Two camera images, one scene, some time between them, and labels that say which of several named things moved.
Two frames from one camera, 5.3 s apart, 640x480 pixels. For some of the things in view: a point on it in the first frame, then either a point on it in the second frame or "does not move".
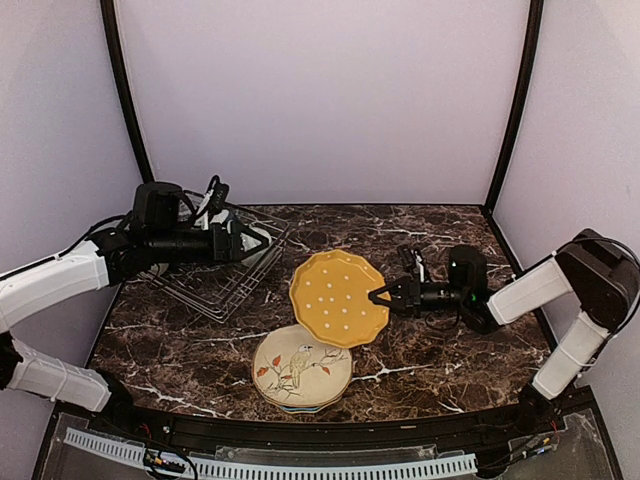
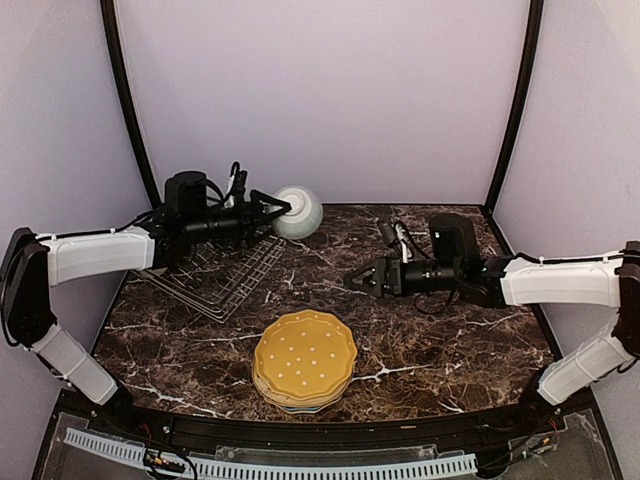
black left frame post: [111, 37] does not move
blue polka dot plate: [300, 408] does not move
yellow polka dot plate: [329, 294] -> [305, 354]
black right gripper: [406, 304] -> [382, 268]
